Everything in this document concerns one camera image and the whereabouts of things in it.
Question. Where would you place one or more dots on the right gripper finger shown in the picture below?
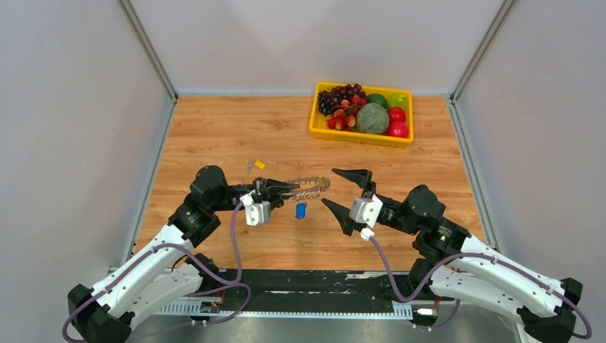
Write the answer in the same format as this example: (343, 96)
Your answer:
(341, 214)
(361, 177)

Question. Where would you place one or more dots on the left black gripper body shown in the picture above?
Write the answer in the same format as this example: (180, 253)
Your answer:
(259, 184)

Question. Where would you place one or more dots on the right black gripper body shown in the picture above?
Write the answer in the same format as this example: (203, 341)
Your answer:
(392, 210)

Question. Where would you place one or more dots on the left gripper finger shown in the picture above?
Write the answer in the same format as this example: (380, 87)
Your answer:
(279, 197)
(273, 185)

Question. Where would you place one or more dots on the blue tagged key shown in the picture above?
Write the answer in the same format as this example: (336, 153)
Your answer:
(301, 210)

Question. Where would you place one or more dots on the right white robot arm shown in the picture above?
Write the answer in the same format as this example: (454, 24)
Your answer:
(455, 264)

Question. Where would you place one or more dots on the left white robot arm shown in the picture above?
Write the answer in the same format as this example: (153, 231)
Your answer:
(166, 268)

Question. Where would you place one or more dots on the yellow tagged key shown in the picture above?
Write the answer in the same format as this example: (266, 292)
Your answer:
(255, 164)

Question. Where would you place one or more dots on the pink red peach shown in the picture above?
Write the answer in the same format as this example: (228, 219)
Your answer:
(398, 129)

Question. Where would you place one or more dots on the green netted melon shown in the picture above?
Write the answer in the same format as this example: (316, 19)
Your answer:
(372, 119)

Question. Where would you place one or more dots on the red cherry bunch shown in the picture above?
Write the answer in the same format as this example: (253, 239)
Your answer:
(341, 114)

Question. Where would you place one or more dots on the yellow plastic tray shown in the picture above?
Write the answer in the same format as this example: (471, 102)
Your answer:
(319, 129)

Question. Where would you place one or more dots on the red apple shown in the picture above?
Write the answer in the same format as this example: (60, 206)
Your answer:
(397, 114)

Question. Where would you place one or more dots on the dark green lime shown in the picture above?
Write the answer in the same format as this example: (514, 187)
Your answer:
(378, 99)

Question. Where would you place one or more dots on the dark grape bunch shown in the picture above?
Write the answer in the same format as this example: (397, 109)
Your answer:
(337, 97)

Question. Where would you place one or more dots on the light green pear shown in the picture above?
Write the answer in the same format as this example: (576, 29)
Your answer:
(400, 100)

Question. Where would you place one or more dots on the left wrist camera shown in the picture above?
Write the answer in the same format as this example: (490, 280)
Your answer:
(257, 213)

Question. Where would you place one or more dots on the right aluminium frame post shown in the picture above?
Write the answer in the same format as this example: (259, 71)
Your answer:
(485, 43)

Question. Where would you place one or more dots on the aluminium frame post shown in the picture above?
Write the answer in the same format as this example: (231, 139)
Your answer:
(485, 43)
(141, 35)

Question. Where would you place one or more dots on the left aluminium frame post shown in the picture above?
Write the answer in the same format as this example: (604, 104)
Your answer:
(141, 35)

